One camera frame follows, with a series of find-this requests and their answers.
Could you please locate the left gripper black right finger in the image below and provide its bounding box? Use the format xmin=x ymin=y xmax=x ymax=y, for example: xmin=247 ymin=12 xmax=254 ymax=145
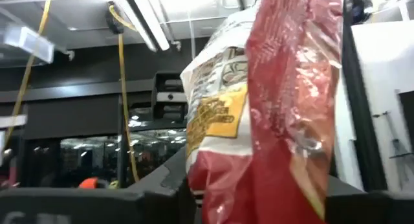
xmin=324 ymin=174 xmax=368 ymax=215

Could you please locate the yellow hanging cable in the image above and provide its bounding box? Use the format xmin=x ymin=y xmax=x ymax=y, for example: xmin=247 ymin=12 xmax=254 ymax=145
xmin=3 ymin=0 xmax=54 ymax=150
xmin=108 ymin=3 xmax=140 ymax=183

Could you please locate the long LED light bar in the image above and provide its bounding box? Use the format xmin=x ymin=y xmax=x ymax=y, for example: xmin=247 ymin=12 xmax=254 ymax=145
xmin=119 ymin=0 xmax=171 ymax=52

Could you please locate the black frame post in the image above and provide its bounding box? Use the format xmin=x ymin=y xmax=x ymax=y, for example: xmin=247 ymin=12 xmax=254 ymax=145
xmin=341 ymin=0 xmax=389 ymax=192

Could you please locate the red Maruchan roast beef packet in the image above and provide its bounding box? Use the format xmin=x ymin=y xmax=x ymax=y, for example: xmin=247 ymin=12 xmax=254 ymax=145
xmin=180 ymin=0 xmax=344 ymax=224

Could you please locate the orange round object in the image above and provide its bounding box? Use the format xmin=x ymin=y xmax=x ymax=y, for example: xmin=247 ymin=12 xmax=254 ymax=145
xmin=77 ymin=177 xmax=100 ymax=189

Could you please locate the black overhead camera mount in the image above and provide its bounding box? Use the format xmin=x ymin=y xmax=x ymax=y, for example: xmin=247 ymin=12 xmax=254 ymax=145
xmin=151 ymin=71 xmax=189 ymax=121

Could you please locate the black wall-mounted device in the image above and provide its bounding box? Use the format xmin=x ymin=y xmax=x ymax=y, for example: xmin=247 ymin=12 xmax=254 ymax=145
xmin=348 ymin=0 xmax=373 ymax=25

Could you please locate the black backdrop panel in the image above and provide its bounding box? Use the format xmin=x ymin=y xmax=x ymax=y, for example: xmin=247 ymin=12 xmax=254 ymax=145
xmin=397 ymin=89 xmax=414 ymax=153

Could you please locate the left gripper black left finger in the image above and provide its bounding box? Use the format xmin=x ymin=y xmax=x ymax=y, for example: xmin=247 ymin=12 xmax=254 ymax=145
xmin=127 ymin=146 xmax=197 ymax=224

